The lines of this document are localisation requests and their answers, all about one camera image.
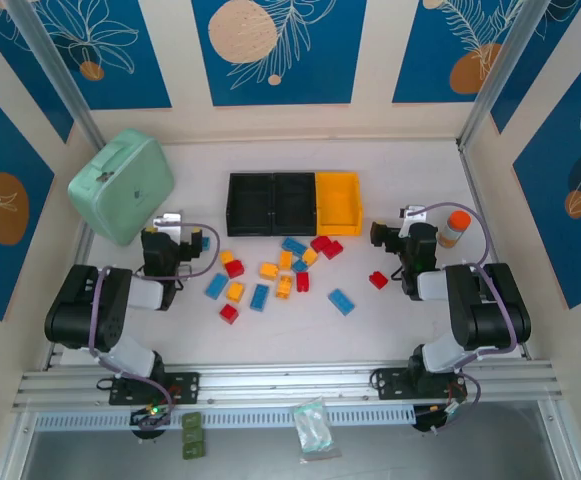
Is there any yellow plastic bin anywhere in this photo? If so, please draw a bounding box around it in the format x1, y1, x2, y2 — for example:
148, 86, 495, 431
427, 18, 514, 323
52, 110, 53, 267
314, 171, 363, 238

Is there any orange-capped clear bottle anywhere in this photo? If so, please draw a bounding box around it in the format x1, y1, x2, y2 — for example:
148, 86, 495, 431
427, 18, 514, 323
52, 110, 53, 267
437, 209, 472, 250

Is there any black plastic bin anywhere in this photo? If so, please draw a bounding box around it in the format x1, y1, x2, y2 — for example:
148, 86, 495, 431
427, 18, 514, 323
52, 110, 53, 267
272, 172, 319, 238
225, 172, 277, 238

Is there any mint green carry case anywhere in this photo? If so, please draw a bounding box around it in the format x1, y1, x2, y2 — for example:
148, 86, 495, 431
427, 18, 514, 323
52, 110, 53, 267
67, 128, 176, 247

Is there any clear plastic zip bag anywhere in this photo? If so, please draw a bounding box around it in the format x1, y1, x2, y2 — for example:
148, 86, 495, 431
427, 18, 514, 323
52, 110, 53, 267
289, 396, 344, 464

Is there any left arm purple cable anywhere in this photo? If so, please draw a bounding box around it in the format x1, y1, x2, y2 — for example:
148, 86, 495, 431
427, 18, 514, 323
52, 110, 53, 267
89, 222, 221, 431

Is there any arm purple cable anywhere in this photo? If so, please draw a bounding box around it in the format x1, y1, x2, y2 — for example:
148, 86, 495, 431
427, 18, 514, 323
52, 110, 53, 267
409, 201, 519, 431
89, 222, 221, 431

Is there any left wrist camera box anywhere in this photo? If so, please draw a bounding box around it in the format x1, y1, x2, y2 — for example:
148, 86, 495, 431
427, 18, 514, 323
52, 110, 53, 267
141, 227, 179, 262

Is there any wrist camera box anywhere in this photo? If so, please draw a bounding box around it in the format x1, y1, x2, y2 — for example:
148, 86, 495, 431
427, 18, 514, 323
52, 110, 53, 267
407, 222, 439, 254
141, 227, 179, 262

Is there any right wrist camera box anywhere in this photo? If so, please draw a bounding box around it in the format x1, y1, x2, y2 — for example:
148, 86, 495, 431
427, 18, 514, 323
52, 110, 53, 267
407, 222, 439, 254

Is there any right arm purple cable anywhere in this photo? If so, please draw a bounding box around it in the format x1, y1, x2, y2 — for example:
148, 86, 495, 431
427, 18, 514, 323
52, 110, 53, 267
409, 201, 519, 431

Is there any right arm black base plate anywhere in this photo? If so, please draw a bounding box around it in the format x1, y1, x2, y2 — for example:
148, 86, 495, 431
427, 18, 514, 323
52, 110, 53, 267
371, 367, 469, 401

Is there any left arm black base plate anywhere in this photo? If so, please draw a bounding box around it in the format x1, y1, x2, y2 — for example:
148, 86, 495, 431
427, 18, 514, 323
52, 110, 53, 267
108, 370, 202, 407

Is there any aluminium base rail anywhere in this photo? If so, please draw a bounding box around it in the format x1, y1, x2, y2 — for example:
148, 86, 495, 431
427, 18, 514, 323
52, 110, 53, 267
12, 358, 565, 414

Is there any blue floral wall panel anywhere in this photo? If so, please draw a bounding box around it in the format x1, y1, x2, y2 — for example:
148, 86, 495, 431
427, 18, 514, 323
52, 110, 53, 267
489, 0, 581, 135
392, 0, 526, 105
0, 0, 76, 145
512, 47, 581, 311
191, 0, 369, 107
0, 72, 56, 322
34, 0, 174, 111

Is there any white slotted cable duct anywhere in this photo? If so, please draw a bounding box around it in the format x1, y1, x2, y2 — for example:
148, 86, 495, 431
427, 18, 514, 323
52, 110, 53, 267
33, 405, 417, 432

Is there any aluminium frame post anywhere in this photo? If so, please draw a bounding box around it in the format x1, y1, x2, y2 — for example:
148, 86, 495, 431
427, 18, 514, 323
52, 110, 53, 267
5, 0, 107, 151
455, 0, 554, 151

